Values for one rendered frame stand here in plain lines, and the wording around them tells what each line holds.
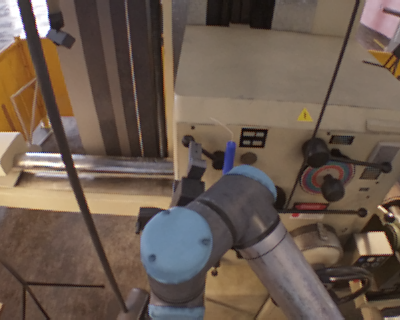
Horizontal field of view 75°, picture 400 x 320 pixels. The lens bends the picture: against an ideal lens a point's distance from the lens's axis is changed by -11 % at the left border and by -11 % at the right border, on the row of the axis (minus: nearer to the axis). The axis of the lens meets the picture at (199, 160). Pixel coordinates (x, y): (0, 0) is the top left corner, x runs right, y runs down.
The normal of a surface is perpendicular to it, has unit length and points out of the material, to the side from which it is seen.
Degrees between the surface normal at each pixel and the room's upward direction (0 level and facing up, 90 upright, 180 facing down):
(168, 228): 5
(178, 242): 5
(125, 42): 90
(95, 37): 90
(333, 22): 90
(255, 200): 39
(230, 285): 0
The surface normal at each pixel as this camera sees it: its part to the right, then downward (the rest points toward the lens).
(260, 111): 0.01, -0.03
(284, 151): -0.02, 0.69
